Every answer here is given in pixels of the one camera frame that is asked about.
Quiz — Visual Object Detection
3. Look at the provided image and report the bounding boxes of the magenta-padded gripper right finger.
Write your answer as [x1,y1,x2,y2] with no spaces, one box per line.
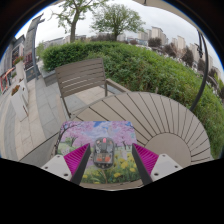
[131,143,184,186]

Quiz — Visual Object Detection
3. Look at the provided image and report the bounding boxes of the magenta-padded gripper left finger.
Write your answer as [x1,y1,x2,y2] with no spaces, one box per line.
[40,143,92,186]

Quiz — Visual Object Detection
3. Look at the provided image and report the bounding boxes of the transparent grey computer mouse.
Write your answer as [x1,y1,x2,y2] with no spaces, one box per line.
[92,136,116,170]

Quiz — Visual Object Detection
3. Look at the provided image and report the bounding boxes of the flower landscape print mouse pad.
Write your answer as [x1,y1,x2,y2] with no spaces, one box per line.
[54,120,144,185]

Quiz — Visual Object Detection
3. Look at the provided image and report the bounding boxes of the white planter box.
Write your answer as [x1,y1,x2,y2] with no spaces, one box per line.
[9,84,31,123]

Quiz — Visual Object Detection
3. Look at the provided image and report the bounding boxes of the grey slatted outdoor chair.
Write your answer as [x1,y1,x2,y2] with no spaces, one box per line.
[54,58,109,119]

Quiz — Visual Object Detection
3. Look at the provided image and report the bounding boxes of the dark storefront building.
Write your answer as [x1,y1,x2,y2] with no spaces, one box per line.
[0,13,46,98]

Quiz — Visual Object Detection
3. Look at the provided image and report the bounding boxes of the distant apartment buildings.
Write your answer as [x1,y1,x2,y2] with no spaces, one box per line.
[119,26,222,78]

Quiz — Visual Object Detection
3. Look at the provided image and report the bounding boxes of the thin sparse tree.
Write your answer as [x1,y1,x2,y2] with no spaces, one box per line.
[51,0,108,44]

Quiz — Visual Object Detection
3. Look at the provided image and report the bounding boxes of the round leafy tree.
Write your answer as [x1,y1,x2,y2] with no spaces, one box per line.
[90,3,147,42]

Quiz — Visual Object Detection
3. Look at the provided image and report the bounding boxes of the beige umbrella canopy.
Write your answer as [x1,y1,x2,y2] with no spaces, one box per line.
[133,0,203,26]

